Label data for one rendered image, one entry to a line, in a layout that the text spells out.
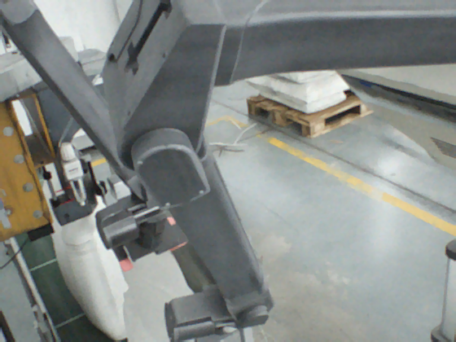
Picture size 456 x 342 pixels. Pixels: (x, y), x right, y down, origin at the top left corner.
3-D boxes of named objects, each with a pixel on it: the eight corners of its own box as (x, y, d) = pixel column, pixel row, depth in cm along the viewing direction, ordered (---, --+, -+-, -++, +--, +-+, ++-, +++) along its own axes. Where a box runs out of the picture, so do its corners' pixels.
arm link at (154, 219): (174, 211, 92) (160, 187, 94) (139, 225, 89) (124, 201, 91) (171, 230, 98) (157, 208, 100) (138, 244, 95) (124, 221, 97)
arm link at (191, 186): (198, 133, 32) (163, 25, 38) (112, 165, 32) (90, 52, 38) (282, 323, 68) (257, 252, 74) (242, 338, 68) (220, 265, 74)
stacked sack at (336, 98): (349, 102, 402) (348, 87, 396) (305, 118, 384) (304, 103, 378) (296, 84, 453) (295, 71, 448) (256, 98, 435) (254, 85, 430)
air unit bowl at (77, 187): (89, 200, 119) (82, 177, 116) (76, 205, 117) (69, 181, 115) (85, 195, 121) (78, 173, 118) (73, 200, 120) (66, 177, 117)
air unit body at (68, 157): (97, 203, 120) (79, 142, 112) (77, 210, 118) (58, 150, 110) (90, 195, 123) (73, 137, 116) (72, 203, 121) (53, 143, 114)
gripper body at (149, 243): (118, 238, 102) (118, 218, 96) (164, 218, 106) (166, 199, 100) (133, 264, 99) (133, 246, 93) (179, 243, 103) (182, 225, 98)
